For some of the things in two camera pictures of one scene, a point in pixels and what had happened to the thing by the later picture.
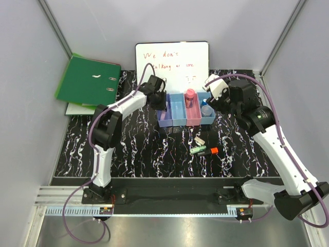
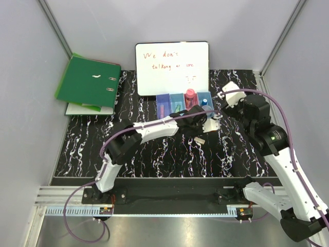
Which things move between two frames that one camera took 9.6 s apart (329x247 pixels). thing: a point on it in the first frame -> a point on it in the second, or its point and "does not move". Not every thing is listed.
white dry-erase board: x=183 y=65 does not move
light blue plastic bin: x=178 y=109 does not move
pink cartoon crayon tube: x=189 y=98 does not move
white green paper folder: x=80 y=109 does not move
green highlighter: x=195 y=150 -> x=178 y=108
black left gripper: x=162 y=106 -> x=201 y=122
